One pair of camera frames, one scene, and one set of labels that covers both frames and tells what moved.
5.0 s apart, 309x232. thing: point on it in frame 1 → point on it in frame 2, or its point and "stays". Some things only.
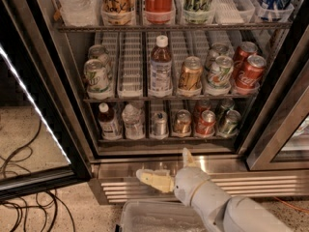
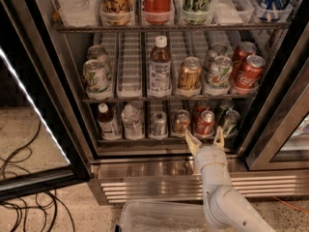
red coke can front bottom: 206,123 stays
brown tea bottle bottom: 107,123 stays
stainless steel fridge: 149,71 stays
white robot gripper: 187,184 → 210,155
